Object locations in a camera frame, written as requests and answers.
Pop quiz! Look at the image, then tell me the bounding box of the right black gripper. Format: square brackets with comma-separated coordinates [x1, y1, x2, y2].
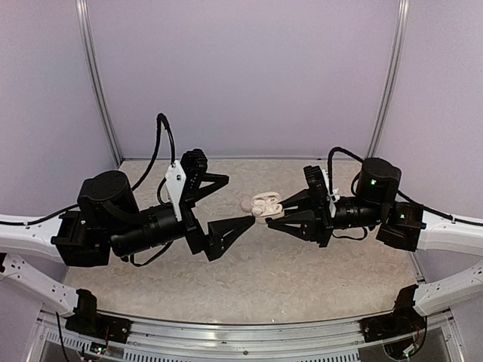
[267, 188, 385, 249]

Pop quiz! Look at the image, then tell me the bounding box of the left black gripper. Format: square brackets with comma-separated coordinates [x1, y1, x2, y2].
[109, 202, 256, 261]

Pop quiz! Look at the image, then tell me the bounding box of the white charging case gold trim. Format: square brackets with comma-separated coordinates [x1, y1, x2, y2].
[251, 192, 285, 219]

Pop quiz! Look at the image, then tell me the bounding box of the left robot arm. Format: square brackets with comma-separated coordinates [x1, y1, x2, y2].
[1, 149, 253, 336]

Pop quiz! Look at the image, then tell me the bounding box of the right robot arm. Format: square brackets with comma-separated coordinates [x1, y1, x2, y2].
[208, 158, 482, 335]

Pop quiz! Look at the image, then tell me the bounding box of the pink round charging case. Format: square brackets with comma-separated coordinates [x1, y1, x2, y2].
[241, 200, 252, 212]

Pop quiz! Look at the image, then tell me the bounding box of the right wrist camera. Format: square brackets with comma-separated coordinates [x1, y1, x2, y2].
[303, 165, 340, 219]

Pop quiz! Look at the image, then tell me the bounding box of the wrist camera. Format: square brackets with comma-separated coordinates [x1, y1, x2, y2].
[165, 149, 208, 222]
[303, 165, 340, 219]

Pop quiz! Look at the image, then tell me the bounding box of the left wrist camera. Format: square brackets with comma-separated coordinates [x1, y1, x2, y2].
[165, 149, 208, 222]

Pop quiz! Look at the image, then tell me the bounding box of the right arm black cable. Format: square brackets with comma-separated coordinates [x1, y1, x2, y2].
[327, 146, 483, 241]

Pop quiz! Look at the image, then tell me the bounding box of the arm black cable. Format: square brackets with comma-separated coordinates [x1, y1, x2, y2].
[327, 146, 483, 241]
[130, 112, 178, 207]

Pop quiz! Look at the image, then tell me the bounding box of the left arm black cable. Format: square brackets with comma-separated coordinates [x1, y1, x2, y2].
[130, 112, 178, 207]

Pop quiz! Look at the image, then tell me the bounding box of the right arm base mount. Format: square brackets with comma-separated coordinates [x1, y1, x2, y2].
[359, 284, 427, 342]

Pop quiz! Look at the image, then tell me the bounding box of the front aluminium rail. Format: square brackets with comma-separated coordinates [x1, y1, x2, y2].
[35, 301, 457, 362]

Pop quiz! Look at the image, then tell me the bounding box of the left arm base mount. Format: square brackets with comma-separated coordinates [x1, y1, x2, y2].
[65, 289, 132, 344]

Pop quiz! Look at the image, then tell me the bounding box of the right aluminium frame post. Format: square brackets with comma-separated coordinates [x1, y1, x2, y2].
[366, 0, 411, 158]

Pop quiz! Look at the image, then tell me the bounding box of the aluminium frame post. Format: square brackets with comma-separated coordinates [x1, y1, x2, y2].
[75, 0, 124, 167]
[366, 0, 411, 158]

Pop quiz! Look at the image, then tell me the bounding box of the left aluminium frame post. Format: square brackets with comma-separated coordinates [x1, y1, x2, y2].
[75, 0, 124, 167]

